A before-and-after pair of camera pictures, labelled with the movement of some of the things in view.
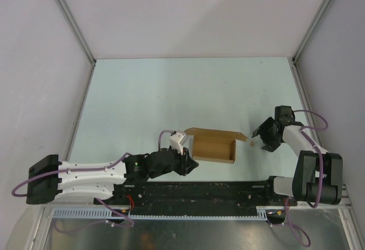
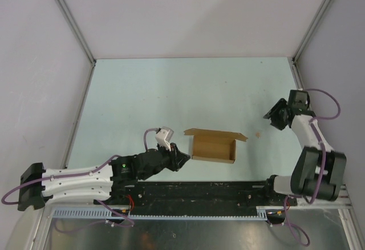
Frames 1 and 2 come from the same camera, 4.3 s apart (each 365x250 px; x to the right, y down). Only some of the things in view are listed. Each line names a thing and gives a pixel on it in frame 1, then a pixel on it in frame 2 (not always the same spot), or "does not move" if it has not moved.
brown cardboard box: x=214 y=144 does not move
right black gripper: x=271 y=148 -> x=275 y=122
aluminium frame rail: x=345 y=201 does not move
